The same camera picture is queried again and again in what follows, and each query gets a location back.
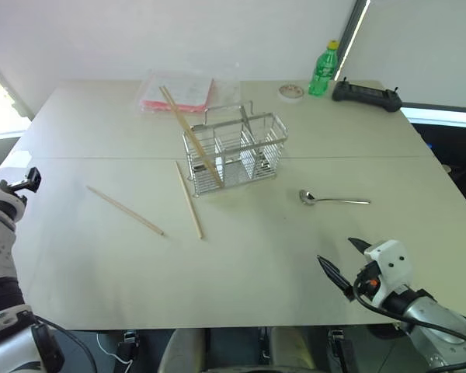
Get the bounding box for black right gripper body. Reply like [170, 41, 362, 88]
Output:
[347, 260, 380, 308]

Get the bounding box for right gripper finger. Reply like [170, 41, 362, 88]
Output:
[317, 254, 353, 300]
[348, 237, 372, 255]

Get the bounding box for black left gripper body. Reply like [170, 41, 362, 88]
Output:
[24, 166, 43, 194]

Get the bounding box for steel spoon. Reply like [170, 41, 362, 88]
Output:
[298, 188, 372, 207]

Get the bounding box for grey rounded shape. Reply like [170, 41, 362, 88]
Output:
[157, 328, 208, 373]
[269, 325, 316, 373]

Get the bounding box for wooden chopstick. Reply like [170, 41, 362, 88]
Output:
[85, 185, 165, 237]
[158, 86, 220, 187]
[174, 161, 204, 239]
[162, 85, 224, 185]

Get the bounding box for black remote controller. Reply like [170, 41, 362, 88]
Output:
[331, 77, 404, 113]

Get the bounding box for green plastic bottle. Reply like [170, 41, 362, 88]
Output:
[308, 40, 340, 98]

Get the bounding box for clear bag with papers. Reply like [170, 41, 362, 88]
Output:
[132, 69, 242, 116]

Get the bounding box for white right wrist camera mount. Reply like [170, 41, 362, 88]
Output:
[363, 239, 413, 308]

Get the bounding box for steel wire cutlery caddy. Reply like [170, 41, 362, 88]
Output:
[183, 99, 289, 198]

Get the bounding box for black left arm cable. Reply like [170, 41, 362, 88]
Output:
[30, 315, 99, 373]

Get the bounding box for thin white cable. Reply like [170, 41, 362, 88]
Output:
[96, 332, 134, 366]

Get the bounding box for dark window frame strip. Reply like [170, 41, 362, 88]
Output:
[335, 0, 371, 82]

